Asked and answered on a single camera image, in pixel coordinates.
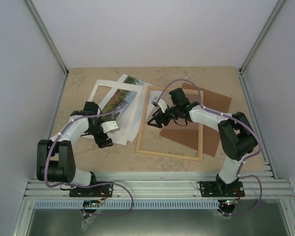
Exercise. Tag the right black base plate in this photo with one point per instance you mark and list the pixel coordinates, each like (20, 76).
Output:
(215, 189)

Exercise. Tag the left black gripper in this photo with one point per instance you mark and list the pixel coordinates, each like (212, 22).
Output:
(104, 143)

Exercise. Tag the white mat board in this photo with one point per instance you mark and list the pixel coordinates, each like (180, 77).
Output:
(101, 88)

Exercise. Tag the clear glass sheet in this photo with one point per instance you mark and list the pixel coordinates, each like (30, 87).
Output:
(186, 101)

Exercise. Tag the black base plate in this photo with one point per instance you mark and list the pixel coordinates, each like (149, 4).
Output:
(215, 189)
(103, 190)

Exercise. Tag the right aluminium corner post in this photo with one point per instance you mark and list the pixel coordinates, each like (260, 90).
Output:
(262, 35)

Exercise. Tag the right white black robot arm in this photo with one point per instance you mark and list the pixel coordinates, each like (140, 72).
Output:
(237, 137)

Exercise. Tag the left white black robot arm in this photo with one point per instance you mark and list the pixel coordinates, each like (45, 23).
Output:
(55, 157)

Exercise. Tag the left control board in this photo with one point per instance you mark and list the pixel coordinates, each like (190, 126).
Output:
(93, 203)

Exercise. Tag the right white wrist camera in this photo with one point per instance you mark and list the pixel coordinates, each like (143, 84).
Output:
(160, 103)

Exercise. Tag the right side aluminium rail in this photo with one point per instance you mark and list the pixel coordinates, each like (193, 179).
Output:
(265, 151)

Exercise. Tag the aluminium corner post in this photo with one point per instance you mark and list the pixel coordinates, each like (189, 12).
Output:
(262, 35)
(37, 18)

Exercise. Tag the light wooden picture frame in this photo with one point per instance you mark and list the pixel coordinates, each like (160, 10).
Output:
(150, 142)

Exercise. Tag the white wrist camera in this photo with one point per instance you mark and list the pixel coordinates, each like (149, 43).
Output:
(110, 126)
(160, 103)

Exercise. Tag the grey slotted cable duct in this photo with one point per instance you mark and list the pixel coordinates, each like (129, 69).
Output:
(126, 204)

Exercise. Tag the aluminium rail bed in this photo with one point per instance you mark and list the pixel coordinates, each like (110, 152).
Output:
(182, 185)

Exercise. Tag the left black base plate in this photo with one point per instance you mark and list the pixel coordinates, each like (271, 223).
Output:
(103, 190)

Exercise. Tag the brown backing board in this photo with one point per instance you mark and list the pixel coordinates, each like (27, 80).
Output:
(209, 135)

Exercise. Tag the left aluminium corner post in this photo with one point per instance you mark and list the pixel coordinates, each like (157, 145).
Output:
(37, 18)

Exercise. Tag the control board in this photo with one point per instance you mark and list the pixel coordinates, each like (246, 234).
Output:
(93, 203)
(229, 202)

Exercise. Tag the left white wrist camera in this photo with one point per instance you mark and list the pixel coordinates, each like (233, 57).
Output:
(110, 126)

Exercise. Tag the landscape photo print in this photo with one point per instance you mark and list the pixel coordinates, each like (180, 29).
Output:
(116, 96)

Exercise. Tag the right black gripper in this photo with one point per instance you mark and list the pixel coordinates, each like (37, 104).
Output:
(156, 117)

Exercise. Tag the right control board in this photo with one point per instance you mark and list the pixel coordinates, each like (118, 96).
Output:
(229, 202)

